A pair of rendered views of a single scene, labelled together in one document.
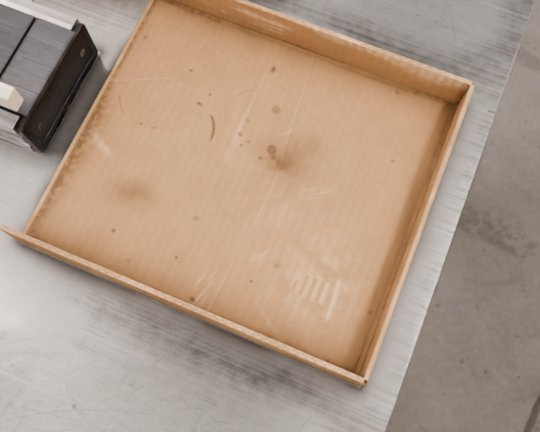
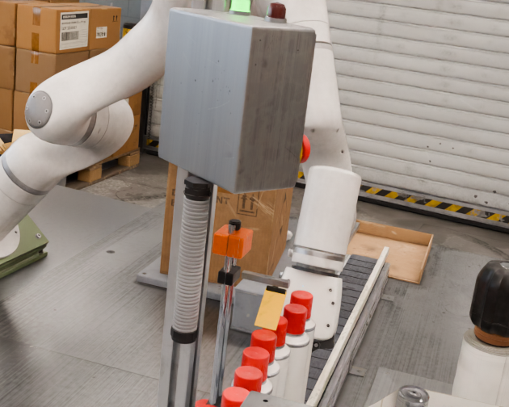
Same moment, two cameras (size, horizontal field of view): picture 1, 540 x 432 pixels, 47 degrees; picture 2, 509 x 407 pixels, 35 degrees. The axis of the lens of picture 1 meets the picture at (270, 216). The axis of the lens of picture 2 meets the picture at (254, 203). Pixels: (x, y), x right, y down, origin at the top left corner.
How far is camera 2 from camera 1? 2.13 m
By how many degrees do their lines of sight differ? 76
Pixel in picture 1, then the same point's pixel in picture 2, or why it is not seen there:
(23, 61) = (366, 260)
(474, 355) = not seen: outside the picture
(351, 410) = (437, 249)
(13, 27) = (355, 261)
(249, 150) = (370, 252)
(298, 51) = not seen: hidden behind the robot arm
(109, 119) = not seen: hidden behind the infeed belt
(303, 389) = (436, 253)
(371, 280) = (401, 242)
